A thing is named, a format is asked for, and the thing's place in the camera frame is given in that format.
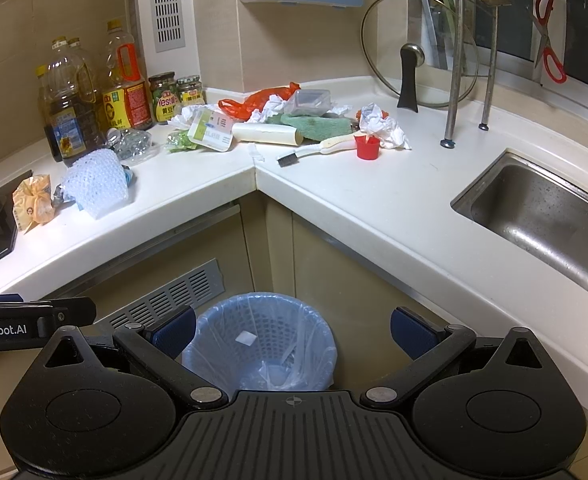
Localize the orange snack wrapper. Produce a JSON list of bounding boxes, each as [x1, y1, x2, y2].
[[12, 174, 55, 232]]

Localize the silver foil wrapper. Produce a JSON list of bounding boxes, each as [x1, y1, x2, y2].
[[52, 184, 76, 209]]

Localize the white foam fruit net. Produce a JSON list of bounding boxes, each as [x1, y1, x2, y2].
[[61, 148, 129, 218]]

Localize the blue wrapper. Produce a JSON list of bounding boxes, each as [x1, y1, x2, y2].
[[122, 165, 134, 186]]

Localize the red plastic cup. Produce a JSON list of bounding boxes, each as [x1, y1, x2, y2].
[[355, 136, 380, 160]]

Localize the white green medicine box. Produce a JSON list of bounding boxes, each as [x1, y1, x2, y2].
[[188, 106, 236, 153]]

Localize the white paper roll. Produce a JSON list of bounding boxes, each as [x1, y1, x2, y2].
[[232, 122, 304, 146]]

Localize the green cloth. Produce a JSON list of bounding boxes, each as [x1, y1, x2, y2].
[[267, 114, 355, 142]]

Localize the clear plastic container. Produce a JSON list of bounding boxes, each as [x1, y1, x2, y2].
[[283, 89, 332, 117]]

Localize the blue lined trash bin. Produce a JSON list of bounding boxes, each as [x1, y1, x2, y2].
[[181, 292, 337, 396]]

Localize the cabinet vent grille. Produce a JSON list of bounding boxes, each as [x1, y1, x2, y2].
[[94, 258, 224, 334]]

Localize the stainless steel sink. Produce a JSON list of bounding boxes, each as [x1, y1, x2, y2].
[[451, 151, 588, 292]]

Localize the crushed clear plastic bottle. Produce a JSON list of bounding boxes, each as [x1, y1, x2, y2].
[[106, 128, 160, 166]]

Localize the small dark sauce bottle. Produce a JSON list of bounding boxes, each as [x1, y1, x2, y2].
[[36, 64, 63, 162]]

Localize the yellow red label oil bottle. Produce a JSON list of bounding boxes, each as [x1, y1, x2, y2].
[[103, 18, 153, 130]]

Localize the red plastic bag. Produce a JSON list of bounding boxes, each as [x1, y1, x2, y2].
[[218, 81, 300, 122]]

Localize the tall green pickle jar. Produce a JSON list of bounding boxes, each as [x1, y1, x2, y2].
[[149, 72, 181, 124]]

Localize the small pickle jar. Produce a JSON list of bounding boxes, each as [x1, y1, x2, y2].
[[177, 75, 206, 106]]

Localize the large dark oil bottle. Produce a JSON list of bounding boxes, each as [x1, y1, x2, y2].
[[47, 36, 104, 167]]

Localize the crumpled white tissue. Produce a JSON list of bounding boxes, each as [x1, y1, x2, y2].
[[247, 94, 288, 124]]

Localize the glass pot lid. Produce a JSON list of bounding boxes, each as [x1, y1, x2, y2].
[[360, 0, 457, 112]]

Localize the white wall vent panel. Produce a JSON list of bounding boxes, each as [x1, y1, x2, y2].
[[126, 0, 201, 77]]

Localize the red handled scissors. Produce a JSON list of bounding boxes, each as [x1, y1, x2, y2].
[[532, 0, 567, 84]]

